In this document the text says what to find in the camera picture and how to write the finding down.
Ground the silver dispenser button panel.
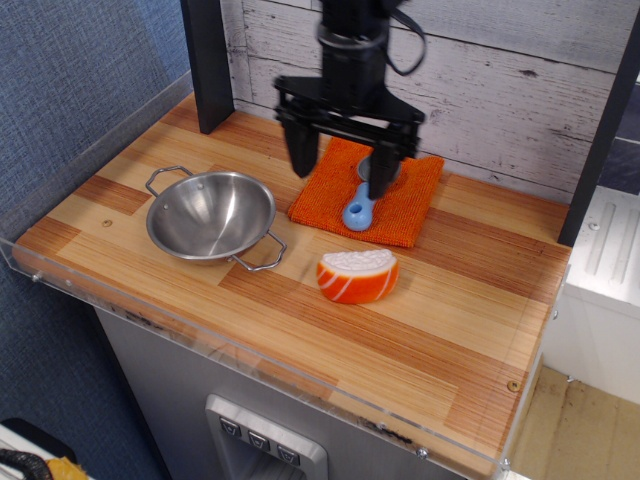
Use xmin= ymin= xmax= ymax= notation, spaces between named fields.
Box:
xmin=205 ymin=394 xmax=329 ymax=479

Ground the white plastic toy sink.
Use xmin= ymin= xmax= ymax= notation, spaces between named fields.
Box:
xmin=542 ymin=187 xmax=639 ymax=403

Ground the blue grey toy scoop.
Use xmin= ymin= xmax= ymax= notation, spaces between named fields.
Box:
xmin=342 ymin=156 xmax=376 ymax=232

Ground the stainless steel two-handled bowl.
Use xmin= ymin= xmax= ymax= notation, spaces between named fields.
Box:
xmin=145 ymin=165 xmax=287 ymax=272

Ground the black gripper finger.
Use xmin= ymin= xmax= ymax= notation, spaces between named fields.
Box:
xmin=368 ymin=141 xmax=415 ymax=199
xmin=279 ymin=114 xmax=319 ymax=178

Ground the toy salmon sushi piece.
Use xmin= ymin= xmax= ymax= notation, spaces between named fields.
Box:
xmin=316 ymin=249 xmax=400 ymax=304

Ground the grey toy fridge cabinet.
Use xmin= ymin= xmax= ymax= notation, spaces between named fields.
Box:
xmin=97 ymin=310 xmax=456 ymax=479

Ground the black vertical post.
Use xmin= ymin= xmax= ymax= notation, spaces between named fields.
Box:
xmin=180 ymin=0 xmax=235 ymax=134
xmin=557 ymin=12 xmax=639 ymax=247

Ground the black right vertical post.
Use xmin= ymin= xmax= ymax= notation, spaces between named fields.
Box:
xmin=557 ymin=12 xmax=639 ymax=247

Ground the black yellow object bottom left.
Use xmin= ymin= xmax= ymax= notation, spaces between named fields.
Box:
xmin=1 ymin=449 xmax=90 ymax=480

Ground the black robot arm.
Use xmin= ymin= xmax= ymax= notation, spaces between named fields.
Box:
xmin=274 ymin=1 xmax=426 ymax=200

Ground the clear acrylic table guard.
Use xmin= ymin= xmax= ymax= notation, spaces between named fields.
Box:
xmin=0 ymin=69 xmax=574 ymax=480

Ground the black left vertical post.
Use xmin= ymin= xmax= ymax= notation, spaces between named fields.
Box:
xmin=180 ymin=0 xmax=235 ymax=134

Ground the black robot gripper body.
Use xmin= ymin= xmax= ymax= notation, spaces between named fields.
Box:
xmin=274 ymin=42 xmax=424 ymax=145

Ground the orange knitted cloth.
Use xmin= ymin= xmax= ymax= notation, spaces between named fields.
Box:
xmin=288 ymin=138 xmax=444 ymax=248

